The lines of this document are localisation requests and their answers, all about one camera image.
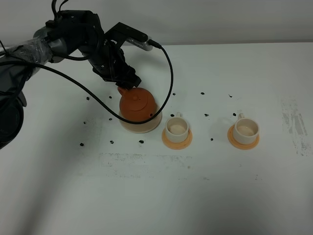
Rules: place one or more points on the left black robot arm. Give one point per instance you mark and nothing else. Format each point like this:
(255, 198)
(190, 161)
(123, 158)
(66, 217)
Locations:
(18, 64)

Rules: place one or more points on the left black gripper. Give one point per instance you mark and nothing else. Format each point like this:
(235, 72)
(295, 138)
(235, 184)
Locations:
(81, 30)

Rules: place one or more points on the orange coaster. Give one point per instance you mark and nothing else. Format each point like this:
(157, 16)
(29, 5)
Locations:
(239, 145)
(177, 146)

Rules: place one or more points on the left white teacup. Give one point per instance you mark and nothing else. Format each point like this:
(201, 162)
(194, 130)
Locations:
(176, 128)

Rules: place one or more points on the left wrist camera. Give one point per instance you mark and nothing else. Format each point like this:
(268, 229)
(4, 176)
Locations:
(121, 33)

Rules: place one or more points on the beige teapot saucer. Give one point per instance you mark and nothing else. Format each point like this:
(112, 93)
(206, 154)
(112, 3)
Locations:
(144, 126)

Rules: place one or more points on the brown clay teapot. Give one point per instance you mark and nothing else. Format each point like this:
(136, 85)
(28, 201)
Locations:
(137, 104)

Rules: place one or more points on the right white teacup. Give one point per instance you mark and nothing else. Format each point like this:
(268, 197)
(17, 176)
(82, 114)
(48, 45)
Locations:
(246, 130)

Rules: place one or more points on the left orange coaster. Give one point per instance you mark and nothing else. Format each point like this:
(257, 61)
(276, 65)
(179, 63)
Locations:
(177, 146)

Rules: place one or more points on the white teacup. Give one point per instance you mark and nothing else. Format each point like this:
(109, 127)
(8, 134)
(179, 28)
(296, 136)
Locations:
(246, 130)
(176, 128)

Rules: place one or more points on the right orange coaster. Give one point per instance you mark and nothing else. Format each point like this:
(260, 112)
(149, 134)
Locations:
(239, 145)

